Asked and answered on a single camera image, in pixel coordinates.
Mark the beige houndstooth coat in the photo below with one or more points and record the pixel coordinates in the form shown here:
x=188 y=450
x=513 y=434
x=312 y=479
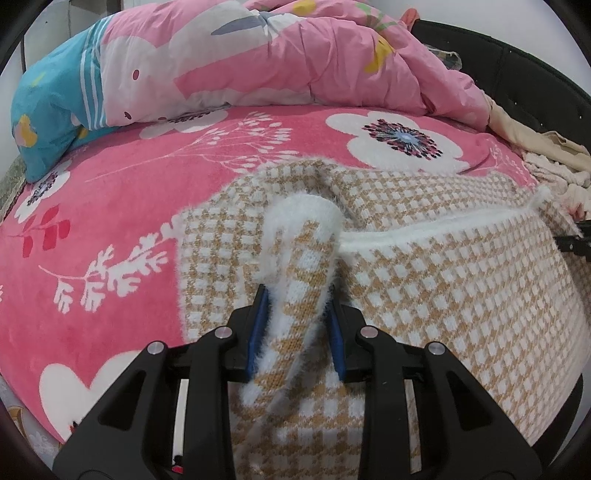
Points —
x=438 y=300

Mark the grey green patterned mat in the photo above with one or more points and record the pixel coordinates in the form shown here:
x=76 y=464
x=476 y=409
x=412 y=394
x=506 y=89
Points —
x=11 y=189

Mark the tan garment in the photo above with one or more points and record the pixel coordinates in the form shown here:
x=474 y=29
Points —
x=517 y=129

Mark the pink rabbit print quilt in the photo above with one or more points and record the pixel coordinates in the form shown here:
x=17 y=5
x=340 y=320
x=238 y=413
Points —
x=277 y=60

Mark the orange item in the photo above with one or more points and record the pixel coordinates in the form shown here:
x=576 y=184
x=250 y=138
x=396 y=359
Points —
x=410 y=16

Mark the patterned cloth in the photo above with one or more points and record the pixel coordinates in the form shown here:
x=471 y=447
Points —
x=445 y=56

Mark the grey patterned bed sheet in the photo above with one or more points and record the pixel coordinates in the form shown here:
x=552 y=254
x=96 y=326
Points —
x=23 y=429

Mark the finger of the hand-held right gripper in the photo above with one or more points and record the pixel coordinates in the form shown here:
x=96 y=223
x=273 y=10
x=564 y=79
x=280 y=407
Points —
x=575 y=243

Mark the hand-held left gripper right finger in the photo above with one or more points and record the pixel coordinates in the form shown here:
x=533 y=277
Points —
x=334 y=346

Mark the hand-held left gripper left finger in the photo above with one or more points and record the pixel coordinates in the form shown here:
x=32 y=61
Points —
x=256 y=337

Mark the pink floral blanket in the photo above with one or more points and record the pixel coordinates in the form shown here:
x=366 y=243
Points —
x=115 y=221

